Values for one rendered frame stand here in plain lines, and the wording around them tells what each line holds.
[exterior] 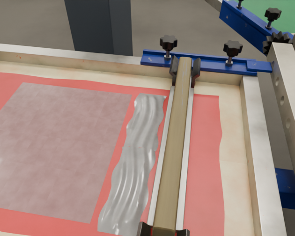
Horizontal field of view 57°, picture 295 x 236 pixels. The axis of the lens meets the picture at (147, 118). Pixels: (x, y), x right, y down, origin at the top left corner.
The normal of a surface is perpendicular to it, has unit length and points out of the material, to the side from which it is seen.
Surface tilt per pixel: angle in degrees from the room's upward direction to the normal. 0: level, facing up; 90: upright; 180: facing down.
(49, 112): 0
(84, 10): 90
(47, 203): 0
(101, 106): 0
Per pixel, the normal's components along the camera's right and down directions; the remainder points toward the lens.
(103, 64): -0.17, 0.70
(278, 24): 0.00, -0.70
